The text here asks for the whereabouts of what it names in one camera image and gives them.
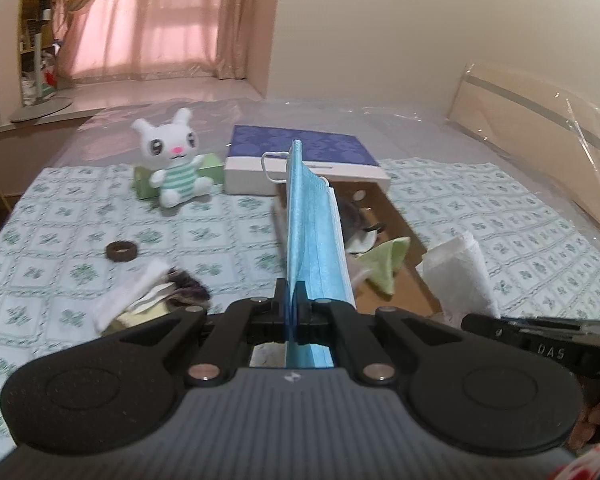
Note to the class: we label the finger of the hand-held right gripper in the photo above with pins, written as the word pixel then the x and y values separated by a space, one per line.
pixel 490 329
pixel 550 325

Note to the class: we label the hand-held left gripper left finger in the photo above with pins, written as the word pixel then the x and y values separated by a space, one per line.
pixel 279 310

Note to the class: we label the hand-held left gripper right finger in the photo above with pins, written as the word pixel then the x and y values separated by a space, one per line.
pixel 305 321

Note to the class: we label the white cloth packet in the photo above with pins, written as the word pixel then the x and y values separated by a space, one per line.
pixel 460 275

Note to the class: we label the blue face mask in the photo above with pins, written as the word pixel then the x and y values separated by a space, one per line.
pixel 312 240

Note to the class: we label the dark fuzzy scrunchie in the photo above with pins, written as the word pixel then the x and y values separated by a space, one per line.
pixel 190 287

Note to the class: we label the cardboard box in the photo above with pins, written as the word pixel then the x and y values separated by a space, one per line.
pixel 405 280

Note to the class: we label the light green cloth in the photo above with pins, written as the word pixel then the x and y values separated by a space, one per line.
pixel 390 260

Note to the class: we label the pale yellow cloth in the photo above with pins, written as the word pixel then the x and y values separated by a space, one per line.
pixel 140 319

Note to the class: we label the white towel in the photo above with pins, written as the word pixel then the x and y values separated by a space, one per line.
pixel 125 292

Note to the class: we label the person's right hand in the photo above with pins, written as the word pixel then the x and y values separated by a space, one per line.
pixel 595 422

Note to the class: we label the small green box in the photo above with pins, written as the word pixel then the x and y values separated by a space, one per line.
pixel 212 165

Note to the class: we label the purple and white box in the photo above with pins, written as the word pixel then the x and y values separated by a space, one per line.
pixel 260 150

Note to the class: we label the white bunny plush toy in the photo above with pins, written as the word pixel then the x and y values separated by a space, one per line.
pixel 172 160

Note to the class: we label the plastic wrapped headboard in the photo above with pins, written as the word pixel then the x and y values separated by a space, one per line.
pixel 530 125

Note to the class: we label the clear plastic mattress cover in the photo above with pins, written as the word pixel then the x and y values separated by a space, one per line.
pixel 405 130

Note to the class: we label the green floral bedsheet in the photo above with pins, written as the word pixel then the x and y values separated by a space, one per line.
pixel 55 210

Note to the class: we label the standing fan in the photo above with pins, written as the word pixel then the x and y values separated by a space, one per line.
pixel 42 107

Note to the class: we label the pink curtain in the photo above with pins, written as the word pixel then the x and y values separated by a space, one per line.
pixel 155 15

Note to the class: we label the wooden bookshelf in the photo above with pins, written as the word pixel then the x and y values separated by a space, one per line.
pixel 30 30

